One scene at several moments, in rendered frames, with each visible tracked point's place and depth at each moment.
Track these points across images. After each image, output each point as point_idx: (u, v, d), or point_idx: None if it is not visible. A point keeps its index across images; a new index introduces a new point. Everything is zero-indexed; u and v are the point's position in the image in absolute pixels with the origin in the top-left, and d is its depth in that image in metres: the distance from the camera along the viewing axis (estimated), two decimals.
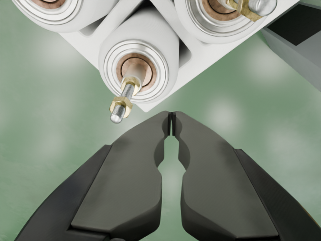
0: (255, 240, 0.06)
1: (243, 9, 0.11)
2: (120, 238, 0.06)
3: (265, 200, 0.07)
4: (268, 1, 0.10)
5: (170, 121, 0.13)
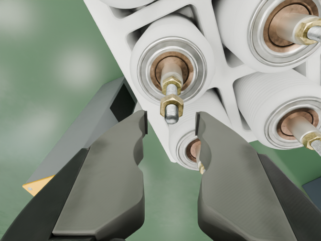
0: None
1: (179, 115, 0.14)
2: (120, 238, 0.06)
3: (287, 208, 0.06)
4: (168, 105, 0.14)
5: (147, 120, 0.13)
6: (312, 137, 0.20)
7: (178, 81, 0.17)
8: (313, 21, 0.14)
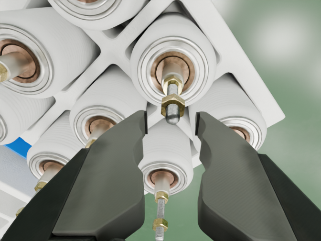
0: None
1: (183, 107, 0.14)
2: (120, 238, 0.06)
3: (287, 208, 0.06)
4: (165, 109, 0.14)
5: (147, 120, 0.13)
6: (2, 77, 0.18)
7: (170, 79, 0.17)
8: None
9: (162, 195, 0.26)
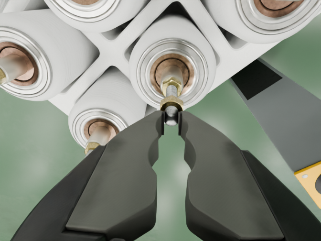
0: None
1: None
2: (120, 238, 0.06)
3: (271, 202, 0.07)
4: (175, 107, 0.14)
5: (164, 121, 0.13)
6: None
7: (181, 91, 0.18)
8: None
9: (0, 78, 0.18)
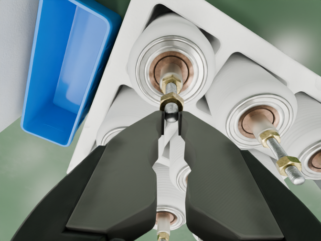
0: None
1: None
2: (120, 238, 0.06)
3: (271, 202, 0.07)
4: None
5: (164, 121, 0.13)
6: (267, 147, 0.20)
7: None
8: None
9: (168, 238, 0.32)
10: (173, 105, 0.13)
